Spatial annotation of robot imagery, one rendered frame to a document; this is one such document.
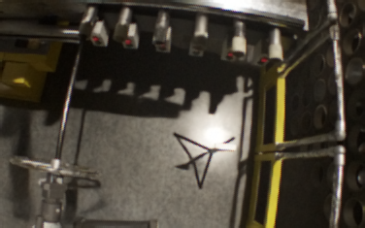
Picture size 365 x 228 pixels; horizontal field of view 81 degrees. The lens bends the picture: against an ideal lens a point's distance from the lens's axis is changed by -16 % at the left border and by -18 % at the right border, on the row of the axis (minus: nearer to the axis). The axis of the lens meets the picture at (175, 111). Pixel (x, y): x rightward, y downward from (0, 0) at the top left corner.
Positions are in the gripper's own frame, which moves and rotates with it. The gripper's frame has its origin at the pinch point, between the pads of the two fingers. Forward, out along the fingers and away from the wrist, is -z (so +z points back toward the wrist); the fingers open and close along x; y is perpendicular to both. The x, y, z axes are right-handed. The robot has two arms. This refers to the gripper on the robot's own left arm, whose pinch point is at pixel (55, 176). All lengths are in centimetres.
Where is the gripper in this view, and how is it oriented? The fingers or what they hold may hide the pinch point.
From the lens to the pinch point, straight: 108.9
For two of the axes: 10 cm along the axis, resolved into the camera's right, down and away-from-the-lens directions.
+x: -4.5, -2.3, -8.6
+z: -1.3, 9.7, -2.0
